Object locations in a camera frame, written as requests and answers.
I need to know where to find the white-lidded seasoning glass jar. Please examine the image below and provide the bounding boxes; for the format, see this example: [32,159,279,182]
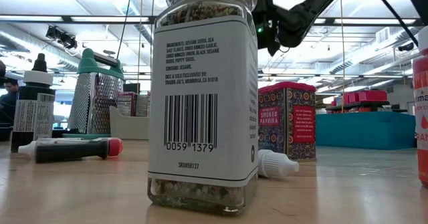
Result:
[146,0,260,217]

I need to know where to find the green mini cereal box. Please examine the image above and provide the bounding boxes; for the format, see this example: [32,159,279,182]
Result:
[135,93,151,118]

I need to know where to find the red-lidded smoked paprika tin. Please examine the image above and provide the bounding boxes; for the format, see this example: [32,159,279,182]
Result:
[257,81,318,162]

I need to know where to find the pink mini cereal box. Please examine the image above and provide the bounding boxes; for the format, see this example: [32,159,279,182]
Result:
[116,91,138,117]

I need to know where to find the grey plastic bin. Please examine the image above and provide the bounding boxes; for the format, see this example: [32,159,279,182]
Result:
[109,106,150,140]

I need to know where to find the shelving rack with bins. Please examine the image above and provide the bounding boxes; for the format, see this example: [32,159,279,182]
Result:
[326,89,391,114]

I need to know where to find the small black red-capped bottle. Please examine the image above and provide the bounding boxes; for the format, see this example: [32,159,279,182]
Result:
[34,137,124,164]

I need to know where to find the black ceiling spotlight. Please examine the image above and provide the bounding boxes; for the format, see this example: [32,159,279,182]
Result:
[45,25,78,50]

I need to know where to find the black bottle with white collar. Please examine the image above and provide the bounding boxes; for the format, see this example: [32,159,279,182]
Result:
[9,52,57,154]

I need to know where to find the person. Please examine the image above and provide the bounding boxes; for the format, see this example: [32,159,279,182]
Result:
[0,78,20,125]

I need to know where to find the teal-handled metal box grater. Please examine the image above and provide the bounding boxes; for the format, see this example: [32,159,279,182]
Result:
[62,47,125,139]

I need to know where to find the thin black hanging cable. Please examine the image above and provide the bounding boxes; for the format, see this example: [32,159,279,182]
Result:
[116,0,134,60]

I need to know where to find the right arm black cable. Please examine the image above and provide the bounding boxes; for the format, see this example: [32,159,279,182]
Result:
[366,0,419,48]

